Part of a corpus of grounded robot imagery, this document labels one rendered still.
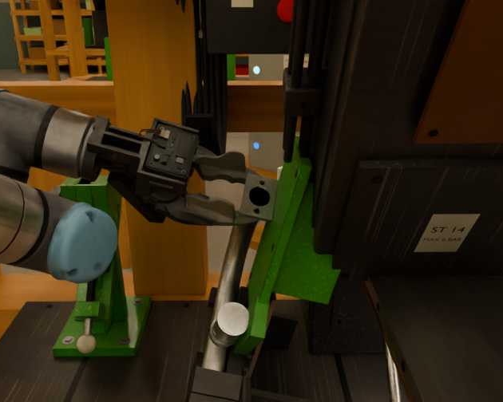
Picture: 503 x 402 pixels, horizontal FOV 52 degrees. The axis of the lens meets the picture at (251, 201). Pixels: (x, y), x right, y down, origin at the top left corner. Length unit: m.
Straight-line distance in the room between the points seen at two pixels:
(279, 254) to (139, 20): 0.48
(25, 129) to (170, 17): 0.36
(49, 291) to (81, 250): 0.62
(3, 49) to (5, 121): 11.18
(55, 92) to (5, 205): 0.58
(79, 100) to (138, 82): 0.16
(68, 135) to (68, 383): 0.40
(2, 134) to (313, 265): 0.36
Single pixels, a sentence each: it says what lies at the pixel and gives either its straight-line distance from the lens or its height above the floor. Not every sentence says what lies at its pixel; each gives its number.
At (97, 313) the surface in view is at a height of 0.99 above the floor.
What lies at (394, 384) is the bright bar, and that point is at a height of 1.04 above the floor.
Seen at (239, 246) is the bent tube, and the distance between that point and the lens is 0.72.
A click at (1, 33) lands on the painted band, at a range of 11.76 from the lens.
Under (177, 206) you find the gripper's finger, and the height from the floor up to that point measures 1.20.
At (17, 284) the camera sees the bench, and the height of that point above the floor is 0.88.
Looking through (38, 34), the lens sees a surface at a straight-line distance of 10.75.
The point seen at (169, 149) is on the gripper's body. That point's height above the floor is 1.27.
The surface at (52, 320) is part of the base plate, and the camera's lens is 0.99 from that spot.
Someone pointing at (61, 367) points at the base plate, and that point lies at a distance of 0.88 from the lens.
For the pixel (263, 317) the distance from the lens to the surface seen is 0.58.
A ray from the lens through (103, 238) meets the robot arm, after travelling 0.52.
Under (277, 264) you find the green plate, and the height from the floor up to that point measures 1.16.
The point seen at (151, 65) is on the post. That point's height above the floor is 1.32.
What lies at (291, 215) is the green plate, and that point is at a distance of 0.54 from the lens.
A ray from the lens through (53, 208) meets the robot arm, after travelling 0.50.
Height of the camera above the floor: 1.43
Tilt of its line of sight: 22 degrees down
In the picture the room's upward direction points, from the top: straight up
